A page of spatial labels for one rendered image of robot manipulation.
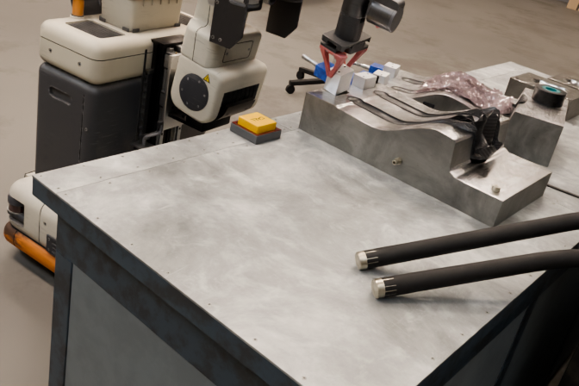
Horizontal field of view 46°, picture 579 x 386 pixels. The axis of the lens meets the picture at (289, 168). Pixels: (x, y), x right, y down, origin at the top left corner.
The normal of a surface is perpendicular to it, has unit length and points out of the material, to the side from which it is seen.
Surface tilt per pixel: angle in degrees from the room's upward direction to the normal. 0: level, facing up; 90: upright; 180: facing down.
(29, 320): 0
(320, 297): 0
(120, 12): 92
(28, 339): 0
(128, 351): 90
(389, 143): 90
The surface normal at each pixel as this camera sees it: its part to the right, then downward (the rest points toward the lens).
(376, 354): 0.19, -0.88
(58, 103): -0.55, 0.26
